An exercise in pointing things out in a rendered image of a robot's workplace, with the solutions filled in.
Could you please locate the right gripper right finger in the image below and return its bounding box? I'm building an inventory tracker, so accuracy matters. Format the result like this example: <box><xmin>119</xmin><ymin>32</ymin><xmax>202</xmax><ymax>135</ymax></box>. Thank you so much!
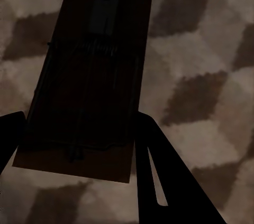
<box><xmin>134</xmin><ymin>111</ymin><xmax>226</xmax><ymax>224</ymax></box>

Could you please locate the mousetrap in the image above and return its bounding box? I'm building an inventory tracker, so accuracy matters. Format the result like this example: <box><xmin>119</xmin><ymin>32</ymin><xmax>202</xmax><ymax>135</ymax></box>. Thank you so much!
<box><xmin>12</xmin><ymin>0</ymin><xmax>152</xmax><ymax>183</ymax></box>

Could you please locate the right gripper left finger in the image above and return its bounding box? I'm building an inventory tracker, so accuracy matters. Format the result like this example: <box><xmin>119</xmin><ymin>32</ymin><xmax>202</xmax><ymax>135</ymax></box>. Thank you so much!
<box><xmin>0</xmin><ymin>111</ymin><xmax>26</xmax><ymax>174</ymax></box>

